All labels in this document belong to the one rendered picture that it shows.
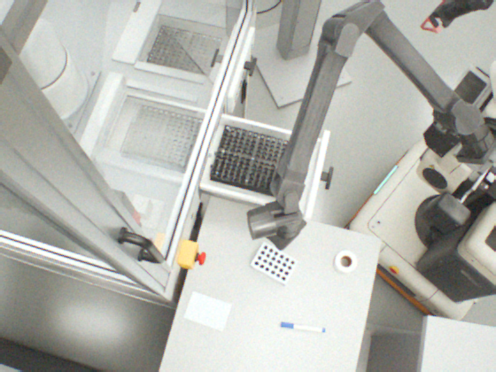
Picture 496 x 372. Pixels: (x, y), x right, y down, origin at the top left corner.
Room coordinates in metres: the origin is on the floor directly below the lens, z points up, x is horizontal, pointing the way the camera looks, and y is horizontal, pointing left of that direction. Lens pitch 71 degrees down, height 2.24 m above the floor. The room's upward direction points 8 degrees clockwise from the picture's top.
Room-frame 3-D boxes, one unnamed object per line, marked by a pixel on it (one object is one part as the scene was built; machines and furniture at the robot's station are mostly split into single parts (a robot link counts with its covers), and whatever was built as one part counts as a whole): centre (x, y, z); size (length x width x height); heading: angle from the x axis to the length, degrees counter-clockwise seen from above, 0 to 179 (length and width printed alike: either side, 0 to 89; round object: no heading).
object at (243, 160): (0.54, 0.01, 0.87); 0.22 x 0.18 x 0.06; 83
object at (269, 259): (0.26, -0.10, 0.78); 0.12 x 0.08 x 0.04; 68
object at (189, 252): (0.23, 0.15, 0.88); 0.07 x 0.05 x 0.07; 173
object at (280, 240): (0.30, -0.10, 1.08); 0.10 x 0.07 x 0.07; 143
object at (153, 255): (0.13, 0.16, 1.45); 0.05 x 0.03 x 0.19; 83
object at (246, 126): (0.55, 0.02, 0.86); 0.40 x 0.26 x 0.06; 83
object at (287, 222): (0.30, -0.10, 1.14); 0.07 x 0.06 x 0.07; 113
